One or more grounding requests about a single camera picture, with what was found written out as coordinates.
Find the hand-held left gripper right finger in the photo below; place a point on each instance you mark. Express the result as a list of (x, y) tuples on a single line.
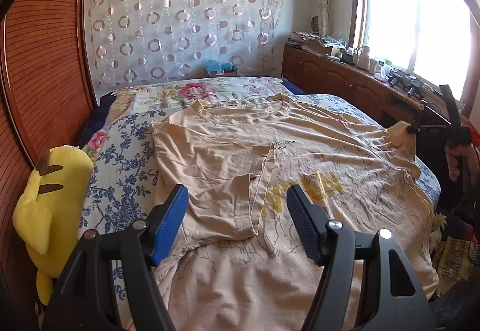
[(300, 218)]

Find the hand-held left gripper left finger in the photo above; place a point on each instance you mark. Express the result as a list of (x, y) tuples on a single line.
[(174, 218)]

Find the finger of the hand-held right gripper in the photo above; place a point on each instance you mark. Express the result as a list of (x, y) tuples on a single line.
[(431, 128)]

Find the beige printed t-shirt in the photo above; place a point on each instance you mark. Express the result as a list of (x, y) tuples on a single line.
[(232, 151)]

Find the person's right hand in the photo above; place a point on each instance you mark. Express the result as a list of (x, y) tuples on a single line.
[(455, 164)]

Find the black devices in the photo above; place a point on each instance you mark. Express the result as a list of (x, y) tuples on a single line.
[(407, 83)]

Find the blue floral bedsheet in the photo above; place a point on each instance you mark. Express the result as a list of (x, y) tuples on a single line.
[(123, 166)]

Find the white jar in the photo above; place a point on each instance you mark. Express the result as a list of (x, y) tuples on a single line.
[(374, 66)]

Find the pink thermos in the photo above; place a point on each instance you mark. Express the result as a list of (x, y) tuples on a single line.
[(363, 59)]

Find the wooden cabinet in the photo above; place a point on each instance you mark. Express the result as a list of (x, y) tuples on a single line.
[(337, 79)]

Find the window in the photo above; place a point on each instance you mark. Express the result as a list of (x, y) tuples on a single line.
[(408, 16)]

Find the yellow plush toy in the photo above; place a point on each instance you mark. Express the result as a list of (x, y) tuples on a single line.
[(48, 203)]

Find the pink flower quilt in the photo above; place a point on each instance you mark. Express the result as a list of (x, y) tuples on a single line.
[(195, 91)]

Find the dark blue blanket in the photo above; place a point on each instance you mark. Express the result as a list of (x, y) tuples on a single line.
[(294, 88)]

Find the yellow patterned cloth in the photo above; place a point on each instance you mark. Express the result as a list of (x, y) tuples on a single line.
[(453, 259)]

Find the blue box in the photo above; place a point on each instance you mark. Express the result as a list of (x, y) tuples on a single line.
[(221, 68)]

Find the wooden headboard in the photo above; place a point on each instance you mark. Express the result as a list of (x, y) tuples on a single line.
[(41, 72)]

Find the circle pattern sheer curtain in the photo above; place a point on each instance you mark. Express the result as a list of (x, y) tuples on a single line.
[(180, 16)]

